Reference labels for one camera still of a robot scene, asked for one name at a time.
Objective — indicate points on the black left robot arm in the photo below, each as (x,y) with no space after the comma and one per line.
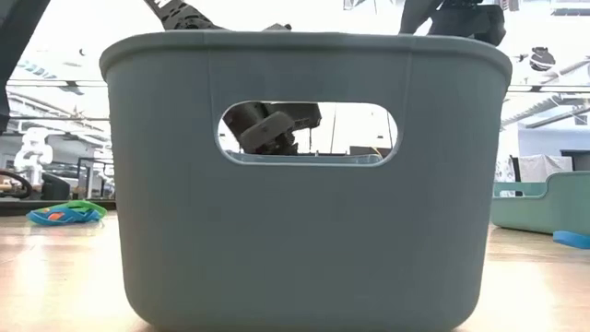
(18,46)

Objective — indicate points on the blue plastic basket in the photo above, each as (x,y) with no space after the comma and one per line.
(295,230)

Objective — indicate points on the white cloth cover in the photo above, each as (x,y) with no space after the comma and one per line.
(539,168)

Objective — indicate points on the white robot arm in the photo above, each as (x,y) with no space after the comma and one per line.
(34,152)

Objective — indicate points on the black white ceiling device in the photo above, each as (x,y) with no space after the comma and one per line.
(541,60)

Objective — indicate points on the black bin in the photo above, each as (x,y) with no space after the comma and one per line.
(55,189)

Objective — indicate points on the green rubber band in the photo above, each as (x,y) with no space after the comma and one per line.
(87,206)

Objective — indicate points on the green plastic basket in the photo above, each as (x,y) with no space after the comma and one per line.
(530,207)

